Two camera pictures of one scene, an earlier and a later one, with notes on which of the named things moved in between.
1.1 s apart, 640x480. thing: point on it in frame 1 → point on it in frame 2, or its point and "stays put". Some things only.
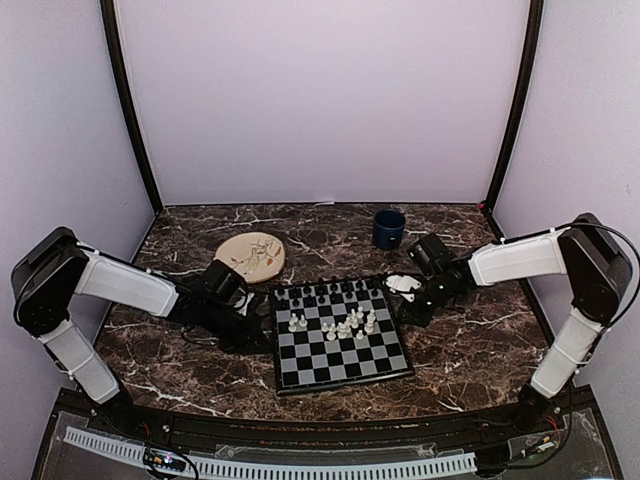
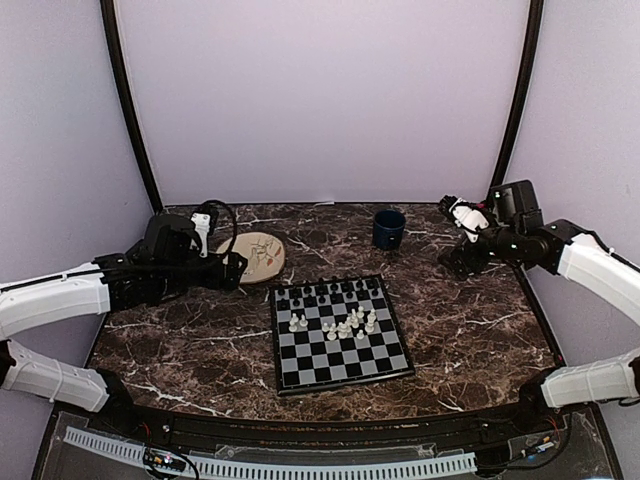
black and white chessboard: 336,333 stays put
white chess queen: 370,327 stays put
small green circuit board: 163,459 stays put
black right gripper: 420,318 → 456,262
